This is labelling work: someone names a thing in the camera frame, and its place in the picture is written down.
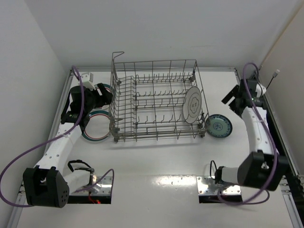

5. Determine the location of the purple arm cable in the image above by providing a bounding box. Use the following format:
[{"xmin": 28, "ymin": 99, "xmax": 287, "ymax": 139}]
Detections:
[
  {"xmin": 217, "ymin": 62, "xmax": 280, "ymax": 205},
  {"xmin": 0, "ymin": 66, "xmax": 115, "ymax": 209}
]

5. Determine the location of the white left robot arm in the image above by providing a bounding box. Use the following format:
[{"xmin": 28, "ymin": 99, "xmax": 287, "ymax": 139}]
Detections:
[{"xmin": 23, "ymin": 83, "xmax": 113, "ymax": 208}]

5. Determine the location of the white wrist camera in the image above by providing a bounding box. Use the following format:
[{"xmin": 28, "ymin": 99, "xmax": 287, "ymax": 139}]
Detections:
[
  {"xmin": 255, "ymin": 83, "xmax": 266, "ymax": 97},
  {"xmin": 81, "ymin": 72, "xmax": 96, "ymax": 90}
]

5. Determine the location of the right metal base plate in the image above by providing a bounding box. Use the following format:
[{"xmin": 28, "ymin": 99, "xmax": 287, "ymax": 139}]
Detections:
[{"xmin": 196, "ymin": 176, "xmax": 241, "ymax": 196}]

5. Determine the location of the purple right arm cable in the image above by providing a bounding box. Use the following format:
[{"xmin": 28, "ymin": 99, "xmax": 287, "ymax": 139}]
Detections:
[{"xmin": 217, "ymin": 62, "xmax": 280, "ymax": 205}]

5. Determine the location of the black usb cable on wall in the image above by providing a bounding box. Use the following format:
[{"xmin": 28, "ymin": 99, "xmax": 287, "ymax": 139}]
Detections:
[{"xmin": 266, "ymin": 69, "xmax": 280, "ymax": 90}]

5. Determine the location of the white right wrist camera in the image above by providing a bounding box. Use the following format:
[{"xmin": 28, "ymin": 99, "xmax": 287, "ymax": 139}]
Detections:
[{"xmin": 255, "ymin": 83, "xmax": 266, "ymax": 97}]

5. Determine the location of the near green red rimmed plate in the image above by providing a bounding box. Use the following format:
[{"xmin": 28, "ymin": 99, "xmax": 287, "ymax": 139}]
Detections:
[{"xmin": 82, "ymin": 110, "xmax": 111, "ymax": 143}]

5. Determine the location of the metal base plate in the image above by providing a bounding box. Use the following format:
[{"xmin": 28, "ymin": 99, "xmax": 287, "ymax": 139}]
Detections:
[
  {"xmin": 70, "ymin": 176, "xmax": 113, "ymax": 196},
  {"xmin": 196, "ymin": 176, "xmax": 241, "ymax": 196}
]

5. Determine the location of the teal blue patterned plate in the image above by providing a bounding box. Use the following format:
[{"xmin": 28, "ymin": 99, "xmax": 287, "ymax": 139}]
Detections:
[{"xmin": 206, "ymin": 114, "xmax": 233, "ymax": 138}]

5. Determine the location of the far green red rimmed plate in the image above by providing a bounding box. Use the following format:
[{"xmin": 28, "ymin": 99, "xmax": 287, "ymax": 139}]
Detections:
[{"xmin": 92, "ymin": 83, "xmax": 113, "ymax": 95}]

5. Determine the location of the white plate with grey pattern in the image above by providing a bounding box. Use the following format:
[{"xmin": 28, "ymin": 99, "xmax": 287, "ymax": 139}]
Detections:
[{"xmin": 182, "ymin": 86, "xmax": 202, "ymax": 124}]

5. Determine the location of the green red rimmed plate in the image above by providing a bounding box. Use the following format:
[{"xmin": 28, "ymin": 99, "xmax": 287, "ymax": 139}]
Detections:
[
  {"xmin": 92, "ymin": 83, "xmax": 113, "ymax": 95},
  {"xmin": 82, "ymin": 110, "xmax": 111, "ymax": 143}
]

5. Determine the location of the grey wire dish rack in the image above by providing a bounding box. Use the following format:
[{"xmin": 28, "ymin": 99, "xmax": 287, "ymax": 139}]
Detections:
[{"xmin": 109, "ymin": 51, "xmax": 209, "ymax": 142}]

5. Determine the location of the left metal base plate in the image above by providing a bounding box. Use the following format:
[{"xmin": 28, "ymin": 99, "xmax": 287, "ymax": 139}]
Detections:
[{"xmin": 70, "ymin": 176, "xmax": 113, "ymax": 196}]

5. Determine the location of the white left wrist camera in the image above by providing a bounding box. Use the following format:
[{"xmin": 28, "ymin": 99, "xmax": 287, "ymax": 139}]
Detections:
[{"xmin": 81, "ymin": 72, "xmax": 96, "ymax": 90}]

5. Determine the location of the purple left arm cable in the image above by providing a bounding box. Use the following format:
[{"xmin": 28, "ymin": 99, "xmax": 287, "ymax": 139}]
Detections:
[{"xmin": 0, "ymin": 66, "xmax": 115, "ymax": 209}]

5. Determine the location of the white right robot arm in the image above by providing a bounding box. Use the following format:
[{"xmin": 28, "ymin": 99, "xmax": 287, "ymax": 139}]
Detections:
[{"xmin": 215, "ymin": 79, "xmax": 289, "ymax": 191}]

